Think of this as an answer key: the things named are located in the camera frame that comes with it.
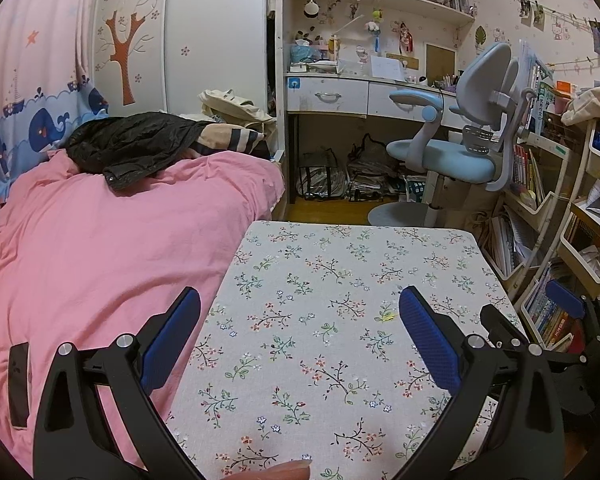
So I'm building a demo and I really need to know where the stack of newspapers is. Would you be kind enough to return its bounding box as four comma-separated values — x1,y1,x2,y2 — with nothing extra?
347,132,406,203

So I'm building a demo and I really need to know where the green white box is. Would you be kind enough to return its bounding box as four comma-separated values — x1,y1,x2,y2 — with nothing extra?
405,177,428,206

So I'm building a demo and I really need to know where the white paper sheet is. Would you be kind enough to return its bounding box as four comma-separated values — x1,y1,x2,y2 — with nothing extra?
370,55,406,81

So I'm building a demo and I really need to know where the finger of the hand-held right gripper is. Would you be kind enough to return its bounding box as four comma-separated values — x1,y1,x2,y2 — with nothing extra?
480,304,546,356
545,280,600,353

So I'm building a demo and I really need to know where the blue grey desk chair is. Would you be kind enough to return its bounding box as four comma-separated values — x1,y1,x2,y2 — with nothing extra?
367,42,523,228

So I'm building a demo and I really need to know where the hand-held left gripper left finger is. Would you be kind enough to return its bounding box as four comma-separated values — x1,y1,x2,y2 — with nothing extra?
32,286,206,480

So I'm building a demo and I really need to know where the string of hanging photos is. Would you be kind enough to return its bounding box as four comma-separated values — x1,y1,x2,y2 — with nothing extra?
467,0,600,68

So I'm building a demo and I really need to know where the hanging plush doll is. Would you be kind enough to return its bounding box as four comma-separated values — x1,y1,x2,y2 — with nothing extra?
364,8,386,53

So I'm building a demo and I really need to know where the beige cloth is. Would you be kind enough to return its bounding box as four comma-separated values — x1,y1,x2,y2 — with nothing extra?
561,85,600,126

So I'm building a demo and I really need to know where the pink blanket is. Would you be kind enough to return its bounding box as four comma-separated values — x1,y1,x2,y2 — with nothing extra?
0,150,287,476

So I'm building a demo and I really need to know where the white book rack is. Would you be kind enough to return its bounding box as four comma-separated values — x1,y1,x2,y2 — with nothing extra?
477,127,573,286

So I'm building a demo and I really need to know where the white wardrobe with tree decal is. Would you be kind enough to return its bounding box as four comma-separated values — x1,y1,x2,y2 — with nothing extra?
92,0,276,121

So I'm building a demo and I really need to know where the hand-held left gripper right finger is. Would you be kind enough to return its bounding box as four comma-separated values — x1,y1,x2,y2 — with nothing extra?
398,286,566,480

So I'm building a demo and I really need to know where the pink whale print curtain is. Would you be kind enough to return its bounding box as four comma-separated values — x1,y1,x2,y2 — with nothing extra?
0,0,111,211

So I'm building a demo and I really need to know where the black jacket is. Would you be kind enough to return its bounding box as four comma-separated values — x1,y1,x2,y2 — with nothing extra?
62,111,213,192

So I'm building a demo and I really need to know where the white storage rack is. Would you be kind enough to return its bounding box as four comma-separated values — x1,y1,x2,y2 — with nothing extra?
555,120,600,306

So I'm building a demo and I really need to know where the green cover magazine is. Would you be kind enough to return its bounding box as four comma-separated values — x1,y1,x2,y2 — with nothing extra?
517,40,556,133

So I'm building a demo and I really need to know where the row of books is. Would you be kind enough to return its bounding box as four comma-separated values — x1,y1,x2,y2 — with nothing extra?
522,260,588,353

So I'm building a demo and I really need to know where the beige tote bag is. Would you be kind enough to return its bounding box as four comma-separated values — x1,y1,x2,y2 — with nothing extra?
198,89,277,131

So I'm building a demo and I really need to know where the beige striped pillow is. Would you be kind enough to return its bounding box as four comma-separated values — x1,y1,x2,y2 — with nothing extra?
195,122,271,158

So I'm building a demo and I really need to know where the brown cork board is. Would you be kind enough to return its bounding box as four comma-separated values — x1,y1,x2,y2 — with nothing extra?
426,43,456,86

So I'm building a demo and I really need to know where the white desk with drawers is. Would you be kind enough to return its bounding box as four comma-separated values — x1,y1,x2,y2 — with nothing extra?
285,70,466,131

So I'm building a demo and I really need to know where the black rectangular device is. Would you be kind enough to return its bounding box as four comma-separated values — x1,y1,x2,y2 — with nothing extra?
7,342,31,428

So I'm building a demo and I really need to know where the blue tissue box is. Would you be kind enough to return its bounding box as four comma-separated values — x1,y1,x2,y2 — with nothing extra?
290,42,321,63

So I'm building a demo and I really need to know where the floral tablecloth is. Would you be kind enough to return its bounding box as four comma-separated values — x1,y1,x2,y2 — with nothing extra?
162,220,528,480

